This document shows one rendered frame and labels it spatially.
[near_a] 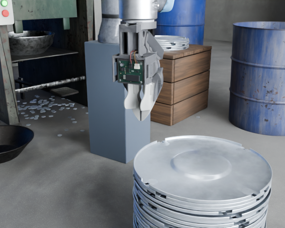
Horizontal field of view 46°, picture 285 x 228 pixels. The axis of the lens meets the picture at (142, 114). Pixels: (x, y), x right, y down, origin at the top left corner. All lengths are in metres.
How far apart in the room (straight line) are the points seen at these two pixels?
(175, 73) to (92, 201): 0.77
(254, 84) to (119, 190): 0.80
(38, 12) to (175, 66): 0.71
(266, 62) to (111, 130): 0.73
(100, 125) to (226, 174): 0.72
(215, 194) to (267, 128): 1.03
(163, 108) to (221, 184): 1.02
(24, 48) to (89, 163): 0.79
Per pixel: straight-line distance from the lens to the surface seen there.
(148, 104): 0.72
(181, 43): 1.74
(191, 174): 0.70
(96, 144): 1.38
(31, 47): 1.87
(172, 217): 0.67
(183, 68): 1.67
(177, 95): 1.66
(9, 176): 1.32
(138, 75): 0.65
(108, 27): 1.24
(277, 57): 1.56
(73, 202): 1.12
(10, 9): 1.59
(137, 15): 0.65
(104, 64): 1.24
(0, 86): 1.70
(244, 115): 1.67
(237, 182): 0.70
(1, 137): 1.60
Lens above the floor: 0.62
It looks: 20 degrees down
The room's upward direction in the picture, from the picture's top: straight up
